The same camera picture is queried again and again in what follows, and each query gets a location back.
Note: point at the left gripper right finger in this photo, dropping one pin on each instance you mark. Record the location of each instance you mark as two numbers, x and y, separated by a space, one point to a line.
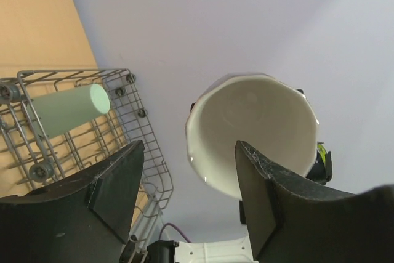
292 219

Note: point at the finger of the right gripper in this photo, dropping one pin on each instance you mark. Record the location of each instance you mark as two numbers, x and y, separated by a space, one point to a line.
321 171

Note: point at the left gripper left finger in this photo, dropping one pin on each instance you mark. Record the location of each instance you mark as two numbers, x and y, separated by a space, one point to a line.
85 217

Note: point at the black white-lined mug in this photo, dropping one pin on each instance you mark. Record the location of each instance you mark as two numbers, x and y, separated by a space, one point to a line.
273 117

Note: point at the green plastic cup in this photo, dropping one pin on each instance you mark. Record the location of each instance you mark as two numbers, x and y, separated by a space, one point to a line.
57 113

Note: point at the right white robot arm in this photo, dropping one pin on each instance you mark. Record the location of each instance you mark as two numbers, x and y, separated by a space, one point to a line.
238 250

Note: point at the grey wire dish rack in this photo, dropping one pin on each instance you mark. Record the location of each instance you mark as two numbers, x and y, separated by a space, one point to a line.
29 160

